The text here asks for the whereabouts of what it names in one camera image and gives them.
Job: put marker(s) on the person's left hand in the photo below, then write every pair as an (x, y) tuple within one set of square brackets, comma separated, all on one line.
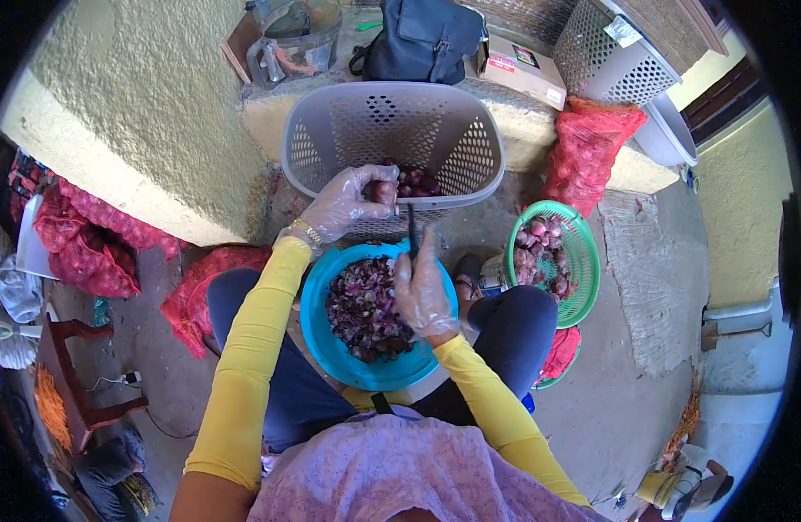
[(335, 205)]

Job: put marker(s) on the person's right hand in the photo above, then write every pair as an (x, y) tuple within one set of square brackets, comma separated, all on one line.
[(423, 300)]

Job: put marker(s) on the person's left thumb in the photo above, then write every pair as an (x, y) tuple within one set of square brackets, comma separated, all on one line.
[(382, 211)]

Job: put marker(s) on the person's left fingers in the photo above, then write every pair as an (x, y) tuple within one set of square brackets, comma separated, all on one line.
[(374, 173)]

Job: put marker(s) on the person's right fingers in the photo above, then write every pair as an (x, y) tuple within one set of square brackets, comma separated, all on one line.
[(418, 264)]

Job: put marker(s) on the purple shallot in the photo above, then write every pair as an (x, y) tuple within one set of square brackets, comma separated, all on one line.
[(382, 193)]

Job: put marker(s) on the black knife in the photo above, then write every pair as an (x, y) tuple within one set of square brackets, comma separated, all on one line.
[(413, 228)]

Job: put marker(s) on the heap of unpeeled shallots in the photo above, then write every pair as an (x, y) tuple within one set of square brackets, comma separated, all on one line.
[(420, 183)]

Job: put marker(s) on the grey perforated plastic basket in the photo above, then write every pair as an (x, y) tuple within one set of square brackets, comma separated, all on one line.
[(387, 124)]

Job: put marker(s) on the pile of purple shallot peels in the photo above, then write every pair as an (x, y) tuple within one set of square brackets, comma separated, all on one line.
[(364, 313)]

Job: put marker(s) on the tin can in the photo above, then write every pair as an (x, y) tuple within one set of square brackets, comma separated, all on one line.
[(491, 277)]

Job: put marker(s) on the person's legs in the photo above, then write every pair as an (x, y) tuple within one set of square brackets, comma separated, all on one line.
[(511, 333)]

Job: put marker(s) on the teal plastic bowl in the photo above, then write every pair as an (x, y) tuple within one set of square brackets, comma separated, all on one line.
[(328, 346)]

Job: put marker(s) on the heap of peeled shallots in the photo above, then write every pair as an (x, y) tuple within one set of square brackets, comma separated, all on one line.
[(540, 258)]

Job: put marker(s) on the black backpack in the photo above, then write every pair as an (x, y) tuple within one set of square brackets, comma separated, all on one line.
[(420, 39)]

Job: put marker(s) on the green plastic basket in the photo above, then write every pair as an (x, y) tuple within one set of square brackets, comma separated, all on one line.
[(580, 267)]

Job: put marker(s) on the red mesh sack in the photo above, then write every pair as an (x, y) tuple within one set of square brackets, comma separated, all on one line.
[(93, 241), (562, 352), (586, 153), (188, 306)]

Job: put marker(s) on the cardboard box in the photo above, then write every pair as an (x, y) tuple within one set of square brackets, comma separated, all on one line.
[(524, 72)]

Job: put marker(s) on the person's body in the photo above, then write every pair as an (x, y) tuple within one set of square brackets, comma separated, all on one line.
[(387, 476)]

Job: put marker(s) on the grey woven sack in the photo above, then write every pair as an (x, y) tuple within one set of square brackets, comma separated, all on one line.
[(655, 280)]

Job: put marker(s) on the white perforated plastic basket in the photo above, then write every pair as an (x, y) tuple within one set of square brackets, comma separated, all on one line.
[(609, 59)]

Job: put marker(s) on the white plastic basin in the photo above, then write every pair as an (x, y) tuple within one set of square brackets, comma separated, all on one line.
[(668, 134)]

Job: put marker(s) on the white power strip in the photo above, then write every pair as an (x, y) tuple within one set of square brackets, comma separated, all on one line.
[(133, 377)]

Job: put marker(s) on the pair of sandals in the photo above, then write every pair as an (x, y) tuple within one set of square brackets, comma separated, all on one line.
[(691, 486)]

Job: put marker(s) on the brown wooden chair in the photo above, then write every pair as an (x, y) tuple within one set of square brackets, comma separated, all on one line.
[(67, 378)]

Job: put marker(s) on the white plastic bags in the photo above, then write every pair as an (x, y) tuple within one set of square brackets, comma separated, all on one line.
[(12, 287)]

